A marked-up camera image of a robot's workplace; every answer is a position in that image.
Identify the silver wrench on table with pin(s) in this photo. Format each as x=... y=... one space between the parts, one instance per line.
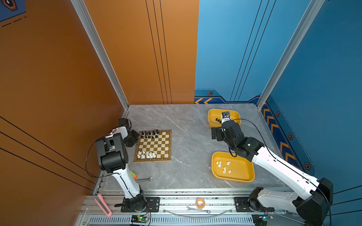
x=150 y=179

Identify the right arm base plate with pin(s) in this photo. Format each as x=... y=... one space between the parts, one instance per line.
x=245 y=204

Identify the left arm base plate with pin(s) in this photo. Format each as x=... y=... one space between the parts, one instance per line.
x=150 y=204

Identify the pink tool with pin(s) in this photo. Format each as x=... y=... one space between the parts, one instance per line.
x=103 y=205

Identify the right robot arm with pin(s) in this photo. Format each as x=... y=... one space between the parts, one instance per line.
x=311 y=198

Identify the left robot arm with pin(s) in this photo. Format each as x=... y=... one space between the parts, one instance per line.
x=113 y=158

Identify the near yellow tray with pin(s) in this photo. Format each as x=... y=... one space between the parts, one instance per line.
x=235 y=169

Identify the aluminium corner post right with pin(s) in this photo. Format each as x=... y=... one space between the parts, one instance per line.
x=307 y=19

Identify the wooden chess board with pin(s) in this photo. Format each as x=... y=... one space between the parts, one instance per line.
x=154 y=146

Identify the orange green small box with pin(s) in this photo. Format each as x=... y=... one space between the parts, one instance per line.
x=134 y=175

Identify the aluminium corner post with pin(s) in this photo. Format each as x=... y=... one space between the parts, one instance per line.
x=87 y=22
x=307 y=19

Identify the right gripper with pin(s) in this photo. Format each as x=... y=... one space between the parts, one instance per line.
x=218 y=131

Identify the green circuit board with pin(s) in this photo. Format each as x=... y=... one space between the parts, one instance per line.
x=139 y=220

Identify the aluminium corner post left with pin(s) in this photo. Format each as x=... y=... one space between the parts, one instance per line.
x=87 y=22

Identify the silver wrench on rail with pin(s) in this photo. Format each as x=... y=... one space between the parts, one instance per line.
x=198 y=210

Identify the orange tape roll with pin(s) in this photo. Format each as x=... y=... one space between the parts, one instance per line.
x=200 y=203

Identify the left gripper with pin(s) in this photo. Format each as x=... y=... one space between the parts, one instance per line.
x=129 y=144

